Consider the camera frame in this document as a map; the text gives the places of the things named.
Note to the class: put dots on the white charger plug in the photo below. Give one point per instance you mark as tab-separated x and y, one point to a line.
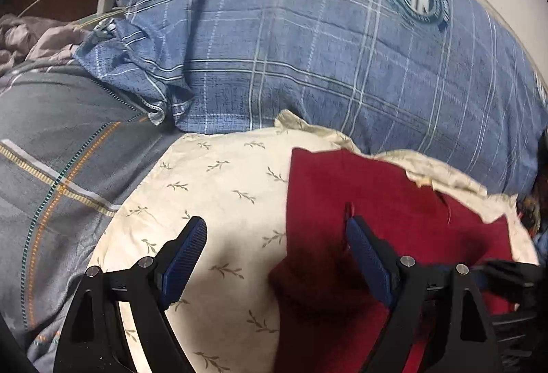
107	0

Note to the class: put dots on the grey plaid quilt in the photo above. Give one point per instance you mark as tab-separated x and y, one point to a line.
47	142

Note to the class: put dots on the crumpled lilac cloth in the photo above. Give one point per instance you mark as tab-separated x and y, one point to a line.
25	43

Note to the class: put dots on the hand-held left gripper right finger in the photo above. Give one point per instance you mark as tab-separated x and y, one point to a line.
364	249

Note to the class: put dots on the blue plaid pillow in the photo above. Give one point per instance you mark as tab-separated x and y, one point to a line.
299	34

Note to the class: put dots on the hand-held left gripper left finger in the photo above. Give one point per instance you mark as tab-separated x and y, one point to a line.
188	246

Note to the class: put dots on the cream leaf-print pillow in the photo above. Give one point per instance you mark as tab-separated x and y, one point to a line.
222	201

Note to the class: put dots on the dark red cloth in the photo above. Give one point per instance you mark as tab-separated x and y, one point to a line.
385	193

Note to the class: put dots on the blue denim cloth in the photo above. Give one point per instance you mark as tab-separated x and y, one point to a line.
540	240

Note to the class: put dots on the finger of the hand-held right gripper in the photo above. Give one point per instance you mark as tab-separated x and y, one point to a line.
513	332
509	276

